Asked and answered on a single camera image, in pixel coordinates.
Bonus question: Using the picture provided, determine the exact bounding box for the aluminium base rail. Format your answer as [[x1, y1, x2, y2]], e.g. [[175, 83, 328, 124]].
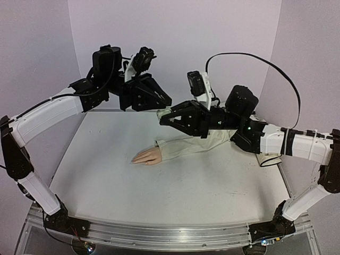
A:
[[15, 205, 321, 254]]

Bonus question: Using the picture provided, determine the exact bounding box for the beige sleeve cloth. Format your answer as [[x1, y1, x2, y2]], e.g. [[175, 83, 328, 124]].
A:
[[155, 130, 282, 167]]

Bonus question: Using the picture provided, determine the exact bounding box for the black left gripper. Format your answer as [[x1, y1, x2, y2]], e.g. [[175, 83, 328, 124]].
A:
[[106, 72, 174, 111]]

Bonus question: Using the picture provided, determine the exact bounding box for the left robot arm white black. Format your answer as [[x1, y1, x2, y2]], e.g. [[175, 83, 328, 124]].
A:
[[1, 45, 172, 232]]

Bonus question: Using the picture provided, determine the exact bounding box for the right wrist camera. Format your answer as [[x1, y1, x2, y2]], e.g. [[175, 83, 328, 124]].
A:
[[187, 71, 217, 110]]

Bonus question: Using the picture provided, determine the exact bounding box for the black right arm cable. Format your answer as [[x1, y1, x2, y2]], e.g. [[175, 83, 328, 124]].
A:
[[205, 52, 303, 131]]

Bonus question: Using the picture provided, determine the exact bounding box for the clear nail polish bottle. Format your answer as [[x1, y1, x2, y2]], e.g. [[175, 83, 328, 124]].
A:
[[156, 107, 172, 121]]

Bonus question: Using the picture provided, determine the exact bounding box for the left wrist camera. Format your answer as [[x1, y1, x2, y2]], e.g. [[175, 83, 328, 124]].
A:
[[123, 46, 156, 82]]

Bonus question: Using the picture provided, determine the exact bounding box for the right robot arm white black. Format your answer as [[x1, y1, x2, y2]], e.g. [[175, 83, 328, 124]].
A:
[[157, 85, 339, 245]]

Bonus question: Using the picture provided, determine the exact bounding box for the mannequin hand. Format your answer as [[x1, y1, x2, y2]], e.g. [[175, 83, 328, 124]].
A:
[[132, 147, 162, 166]]

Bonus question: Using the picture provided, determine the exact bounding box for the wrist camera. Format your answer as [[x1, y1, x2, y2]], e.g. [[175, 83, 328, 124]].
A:
[[187, 71, 217, 110], [123, 46, 156, 82]]

